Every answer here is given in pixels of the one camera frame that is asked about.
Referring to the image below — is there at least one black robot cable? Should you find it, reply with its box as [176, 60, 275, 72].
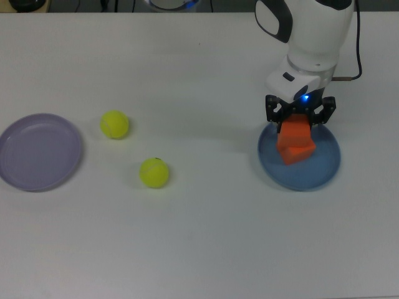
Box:
[332, 0, 363, 82]

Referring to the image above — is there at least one purple plate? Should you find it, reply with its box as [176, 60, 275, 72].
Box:
[0, 113, 84, 192]

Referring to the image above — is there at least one plain yellow tennis ball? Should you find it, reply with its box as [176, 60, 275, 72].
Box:
[99, 110, 130, 140]

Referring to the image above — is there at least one black round object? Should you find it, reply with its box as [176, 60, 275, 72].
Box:
[8, 0, 47, 11]

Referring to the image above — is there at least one blue plate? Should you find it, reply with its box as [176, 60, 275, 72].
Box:
[257, 123, 342, 192]

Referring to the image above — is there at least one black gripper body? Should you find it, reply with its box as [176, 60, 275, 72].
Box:
[280, 88, 327, 118]

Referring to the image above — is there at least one orange cube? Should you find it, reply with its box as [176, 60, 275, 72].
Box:
[277, 141, 316, 166]
[276, 114, 312, 149]

